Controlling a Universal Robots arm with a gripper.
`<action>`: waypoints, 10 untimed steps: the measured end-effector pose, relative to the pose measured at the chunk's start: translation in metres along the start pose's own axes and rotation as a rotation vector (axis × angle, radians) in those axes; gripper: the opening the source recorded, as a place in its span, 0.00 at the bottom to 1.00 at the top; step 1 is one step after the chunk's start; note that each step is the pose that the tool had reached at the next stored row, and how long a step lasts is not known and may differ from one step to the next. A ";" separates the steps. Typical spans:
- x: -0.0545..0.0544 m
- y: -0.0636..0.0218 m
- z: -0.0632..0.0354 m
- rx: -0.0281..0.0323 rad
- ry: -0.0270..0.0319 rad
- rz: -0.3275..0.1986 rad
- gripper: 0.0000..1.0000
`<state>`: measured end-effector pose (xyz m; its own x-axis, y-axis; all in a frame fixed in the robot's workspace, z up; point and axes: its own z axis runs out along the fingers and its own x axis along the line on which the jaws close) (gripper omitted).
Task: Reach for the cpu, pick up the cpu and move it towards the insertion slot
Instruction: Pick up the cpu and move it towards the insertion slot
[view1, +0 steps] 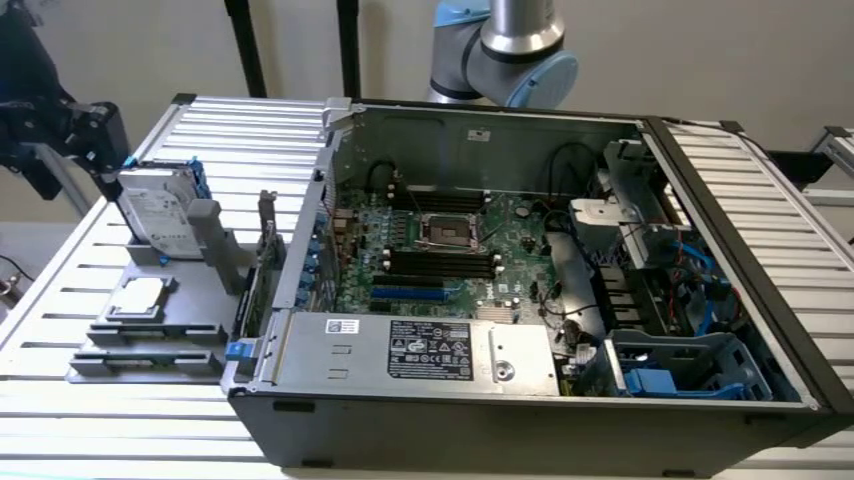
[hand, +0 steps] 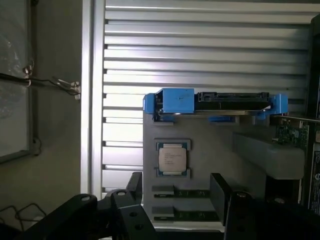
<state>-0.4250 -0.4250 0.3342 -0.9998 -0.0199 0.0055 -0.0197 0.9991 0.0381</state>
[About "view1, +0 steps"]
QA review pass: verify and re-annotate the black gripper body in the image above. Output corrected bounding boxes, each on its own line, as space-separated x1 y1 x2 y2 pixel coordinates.
65 101 132 184

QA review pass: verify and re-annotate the silver CPU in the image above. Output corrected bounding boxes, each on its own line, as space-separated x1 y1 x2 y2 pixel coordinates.
108 276 169 315

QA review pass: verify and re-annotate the black RAM slot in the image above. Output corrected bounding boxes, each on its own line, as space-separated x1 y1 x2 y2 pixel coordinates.
387 262 500 273
389 191 485 201
389 197 485 206
387 269 500 280
387 256 500 266
389 185 485 195
387 249 500 259

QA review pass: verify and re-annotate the long black expansion slot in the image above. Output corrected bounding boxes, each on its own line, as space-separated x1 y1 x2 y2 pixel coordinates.
371 276 447 290

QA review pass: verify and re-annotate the blue expansion slot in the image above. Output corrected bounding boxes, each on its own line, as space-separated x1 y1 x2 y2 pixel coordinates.
369 287 448 304

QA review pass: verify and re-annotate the blue disk caddy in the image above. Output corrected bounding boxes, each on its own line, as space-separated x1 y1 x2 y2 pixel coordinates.
121 156 212 202

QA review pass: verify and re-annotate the silver hard disk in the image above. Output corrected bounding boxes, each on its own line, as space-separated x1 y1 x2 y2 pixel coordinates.
114 167 205 262

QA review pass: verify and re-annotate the black stand pole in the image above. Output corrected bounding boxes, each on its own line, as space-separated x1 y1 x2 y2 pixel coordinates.
333 0 363 99
221 0 269 99

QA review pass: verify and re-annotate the green graphics card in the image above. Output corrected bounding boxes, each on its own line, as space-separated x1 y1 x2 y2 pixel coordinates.
232 189 289 337

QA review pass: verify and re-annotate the grey parts rack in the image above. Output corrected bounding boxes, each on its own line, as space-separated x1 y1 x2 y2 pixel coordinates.
64 198 283 385

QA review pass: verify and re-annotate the blue case latch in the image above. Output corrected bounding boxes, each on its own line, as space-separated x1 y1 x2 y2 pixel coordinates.
225 338 259 374

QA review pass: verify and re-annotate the silver power supply unit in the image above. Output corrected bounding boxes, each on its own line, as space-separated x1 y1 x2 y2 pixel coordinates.
255 311 560 397

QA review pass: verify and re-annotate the green motherboard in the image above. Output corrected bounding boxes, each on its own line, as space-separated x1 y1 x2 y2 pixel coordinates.
324 188 603 362

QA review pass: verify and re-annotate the black open PC case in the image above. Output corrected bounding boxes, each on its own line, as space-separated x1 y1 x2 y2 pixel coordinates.
219 96 854 469

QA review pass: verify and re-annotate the silver metal drive cage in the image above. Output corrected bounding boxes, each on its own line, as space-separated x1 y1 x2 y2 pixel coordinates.
568 139 696 267

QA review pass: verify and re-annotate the black fan shroud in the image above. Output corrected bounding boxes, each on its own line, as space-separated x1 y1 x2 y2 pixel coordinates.
588 259 690 337

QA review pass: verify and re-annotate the blue-grey plastic disk bay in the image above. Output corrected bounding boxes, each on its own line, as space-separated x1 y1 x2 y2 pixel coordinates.
601 328 780 402

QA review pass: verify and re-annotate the thin black cable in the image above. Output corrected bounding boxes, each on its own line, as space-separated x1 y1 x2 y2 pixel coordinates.
0 253 36 302

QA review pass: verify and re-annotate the short black wire loop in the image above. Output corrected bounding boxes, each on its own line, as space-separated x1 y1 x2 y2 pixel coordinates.
363 159 396 192

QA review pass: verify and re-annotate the CPU socket with metal frame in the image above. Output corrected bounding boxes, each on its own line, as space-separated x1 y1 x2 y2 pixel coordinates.
412 211 487 252

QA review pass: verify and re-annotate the tall black wire loop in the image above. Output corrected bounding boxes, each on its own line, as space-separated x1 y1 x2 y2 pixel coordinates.
548 141 593 202

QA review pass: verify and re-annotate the blue wire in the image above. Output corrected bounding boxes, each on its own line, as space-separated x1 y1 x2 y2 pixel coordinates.
671 238 743 332

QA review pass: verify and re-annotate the black bracket block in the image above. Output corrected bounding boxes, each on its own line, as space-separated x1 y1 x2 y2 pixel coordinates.
764 149 830 184

